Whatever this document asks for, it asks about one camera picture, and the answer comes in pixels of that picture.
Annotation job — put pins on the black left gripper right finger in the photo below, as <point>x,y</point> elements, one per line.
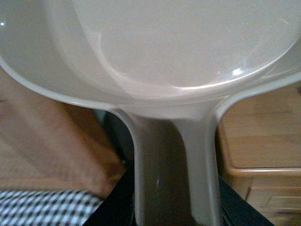
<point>236,211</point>

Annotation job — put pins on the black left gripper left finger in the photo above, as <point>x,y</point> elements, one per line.
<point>118,209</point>

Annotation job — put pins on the beige plastic dustpan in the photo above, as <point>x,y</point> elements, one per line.
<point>168,69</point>

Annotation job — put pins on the black white checkered bed sheet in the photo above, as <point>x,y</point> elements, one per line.
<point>47,208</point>

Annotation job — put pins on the wooden bedside cabinet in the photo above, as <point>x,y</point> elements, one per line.
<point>259,152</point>

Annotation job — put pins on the wooden bed frame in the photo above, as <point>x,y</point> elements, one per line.
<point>49,145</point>

